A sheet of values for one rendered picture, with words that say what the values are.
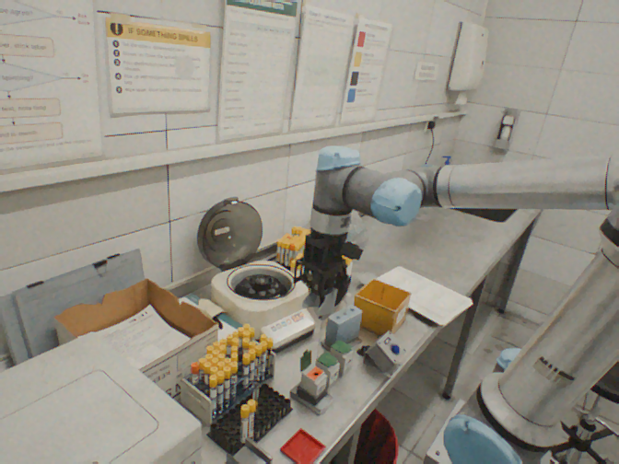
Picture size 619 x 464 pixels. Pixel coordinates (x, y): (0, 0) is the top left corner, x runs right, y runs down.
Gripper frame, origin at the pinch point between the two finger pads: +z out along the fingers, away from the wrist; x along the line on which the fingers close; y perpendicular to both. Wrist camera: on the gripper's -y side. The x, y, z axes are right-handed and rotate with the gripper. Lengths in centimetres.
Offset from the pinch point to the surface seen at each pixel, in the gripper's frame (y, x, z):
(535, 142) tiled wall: -240, -4, -10
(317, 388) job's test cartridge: 1.8, 2.1, 18.3
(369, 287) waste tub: -43.0, -9.9, 16.7
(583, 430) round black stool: -108, 64, 78
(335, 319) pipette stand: -17.8, -6.5, 14.4
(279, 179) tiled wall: -50, -56, -6
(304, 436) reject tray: 9.7, 5.3, 24.2
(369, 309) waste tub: -32.8, -4.0, 17.3
